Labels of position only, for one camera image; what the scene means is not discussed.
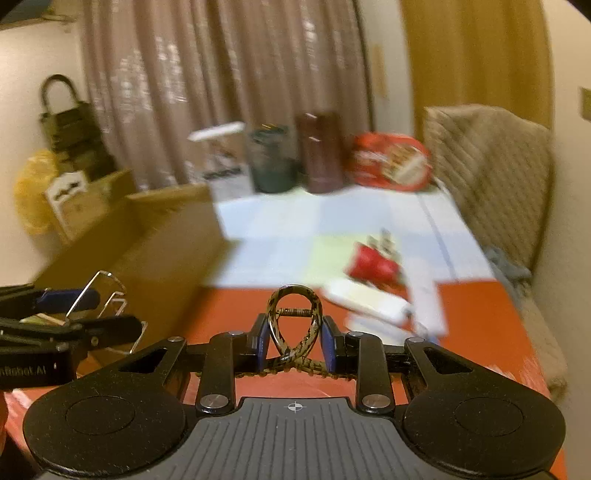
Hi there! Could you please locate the yellow curtain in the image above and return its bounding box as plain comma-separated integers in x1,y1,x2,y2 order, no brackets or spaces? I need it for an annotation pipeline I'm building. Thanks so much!
401,0,556,139

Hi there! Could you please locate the white flat box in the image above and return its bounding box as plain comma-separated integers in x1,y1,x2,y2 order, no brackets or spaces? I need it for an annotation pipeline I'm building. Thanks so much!
405,271,450,335

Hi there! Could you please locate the red food box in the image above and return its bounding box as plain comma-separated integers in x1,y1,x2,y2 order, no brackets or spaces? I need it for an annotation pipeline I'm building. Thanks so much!
350,131,434,191

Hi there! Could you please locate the grey cloth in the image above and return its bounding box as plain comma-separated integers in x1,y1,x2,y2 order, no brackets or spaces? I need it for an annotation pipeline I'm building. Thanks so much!
484,246,533,289

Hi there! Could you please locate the wooden wall strip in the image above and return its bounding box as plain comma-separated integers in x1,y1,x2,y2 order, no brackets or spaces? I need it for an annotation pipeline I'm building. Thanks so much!
370,44,387,99

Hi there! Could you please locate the metal wire holder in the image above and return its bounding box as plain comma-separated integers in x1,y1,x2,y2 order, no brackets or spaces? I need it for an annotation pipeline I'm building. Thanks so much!
66,271,149,357

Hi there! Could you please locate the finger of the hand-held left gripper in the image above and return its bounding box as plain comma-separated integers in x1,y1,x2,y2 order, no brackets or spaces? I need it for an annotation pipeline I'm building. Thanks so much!
0,284,100,315
0,315,145,354

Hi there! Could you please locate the carton of flattened cardboard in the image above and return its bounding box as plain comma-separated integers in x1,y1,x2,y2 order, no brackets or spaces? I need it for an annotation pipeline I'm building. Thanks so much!
59,168,138,243

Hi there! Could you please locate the yellow plastic bag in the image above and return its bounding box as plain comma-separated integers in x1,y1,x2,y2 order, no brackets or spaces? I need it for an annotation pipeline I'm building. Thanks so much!
14,148,60,236

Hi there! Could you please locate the white decorative board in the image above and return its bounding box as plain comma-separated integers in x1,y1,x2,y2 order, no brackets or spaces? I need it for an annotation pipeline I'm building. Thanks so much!
44,170,89,241

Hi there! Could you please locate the beige quilted chair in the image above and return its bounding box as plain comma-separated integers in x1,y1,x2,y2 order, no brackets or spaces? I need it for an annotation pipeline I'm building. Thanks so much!
422,105,570,398

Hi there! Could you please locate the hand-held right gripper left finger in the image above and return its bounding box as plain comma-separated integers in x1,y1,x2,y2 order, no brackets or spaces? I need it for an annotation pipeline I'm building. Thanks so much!
116,316,271,416

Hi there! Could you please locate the green glass humidifier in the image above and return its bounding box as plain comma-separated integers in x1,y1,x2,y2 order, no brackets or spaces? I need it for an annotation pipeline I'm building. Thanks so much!
248,124,298,193

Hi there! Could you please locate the cardboard box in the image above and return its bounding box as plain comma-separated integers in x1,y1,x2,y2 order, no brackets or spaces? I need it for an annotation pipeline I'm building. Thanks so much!
34,184,237,354

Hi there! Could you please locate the red packet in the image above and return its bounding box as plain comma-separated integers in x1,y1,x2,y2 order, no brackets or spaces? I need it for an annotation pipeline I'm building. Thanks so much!
347,244,402,286

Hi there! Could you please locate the folding step ladder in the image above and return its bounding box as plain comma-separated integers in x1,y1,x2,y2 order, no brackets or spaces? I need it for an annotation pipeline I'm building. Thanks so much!
39,74,117,182

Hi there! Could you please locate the white product box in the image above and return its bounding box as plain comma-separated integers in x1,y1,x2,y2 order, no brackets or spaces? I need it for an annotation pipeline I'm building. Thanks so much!
187,121,254,200

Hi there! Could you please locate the tortoiseshell hair claw clip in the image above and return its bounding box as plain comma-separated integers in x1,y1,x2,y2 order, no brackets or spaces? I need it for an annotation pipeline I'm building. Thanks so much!
233,284,349,380

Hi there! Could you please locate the brown patterned curtain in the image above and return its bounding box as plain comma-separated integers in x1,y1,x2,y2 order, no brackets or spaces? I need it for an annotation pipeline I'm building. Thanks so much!
79,0,372,191

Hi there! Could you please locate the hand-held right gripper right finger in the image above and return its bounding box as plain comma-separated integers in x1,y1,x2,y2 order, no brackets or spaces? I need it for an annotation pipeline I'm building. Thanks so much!
322,316,477,416

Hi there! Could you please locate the white remote control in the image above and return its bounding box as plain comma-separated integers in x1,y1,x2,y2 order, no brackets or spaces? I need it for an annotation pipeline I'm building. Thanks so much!
323,276,413,329

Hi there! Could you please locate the brown metal thermos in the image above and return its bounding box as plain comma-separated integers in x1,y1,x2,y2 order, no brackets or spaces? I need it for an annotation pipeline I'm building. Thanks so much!
295,111,345,195

